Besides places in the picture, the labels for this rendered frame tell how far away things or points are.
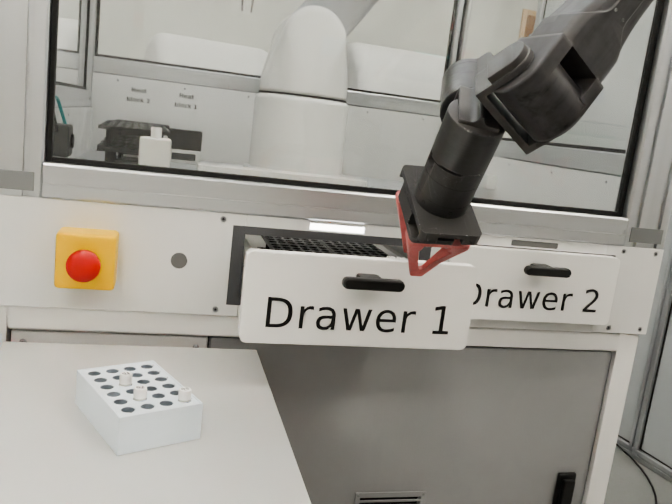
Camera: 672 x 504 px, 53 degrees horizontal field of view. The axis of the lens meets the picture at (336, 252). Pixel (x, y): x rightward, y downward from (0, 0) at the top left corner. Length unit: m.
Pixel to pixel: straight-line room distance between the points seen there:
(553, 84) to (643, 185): 0.59
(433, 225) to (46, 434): 0.42
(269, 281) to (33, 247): 0.33
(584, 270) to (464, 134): 0.54
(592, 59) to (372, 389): 0.62
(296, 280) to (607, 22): 0.42
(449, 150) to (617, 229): 0.57
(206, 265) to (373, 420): 0.36
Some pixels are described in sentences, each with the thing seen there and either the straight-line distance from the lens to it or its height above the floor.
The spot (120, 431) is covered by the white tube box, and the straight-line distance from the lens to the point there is 0.67.
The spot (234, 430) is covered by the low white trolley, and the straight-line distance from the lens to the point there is 0.73.
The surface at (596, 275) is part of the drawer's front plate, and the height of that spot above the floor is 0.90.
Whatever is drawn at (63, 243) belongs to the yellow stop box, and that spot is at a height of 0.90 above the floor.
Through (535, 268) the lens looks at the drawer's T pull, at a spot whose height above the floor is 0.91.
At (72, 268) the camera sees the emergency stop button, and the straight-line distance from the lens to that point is 0.87.
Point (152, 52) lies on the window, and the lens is 0.93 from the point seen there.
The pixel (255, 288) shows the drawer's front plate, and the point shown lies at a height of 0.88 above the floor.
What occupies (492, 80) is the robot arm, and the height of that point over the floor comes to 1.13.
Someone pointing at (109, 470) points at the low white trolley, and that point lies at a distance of 0.65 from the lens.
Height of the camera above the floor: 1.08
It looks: 11 degrees down
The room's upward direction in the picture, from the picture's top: 7 degrees clockwise
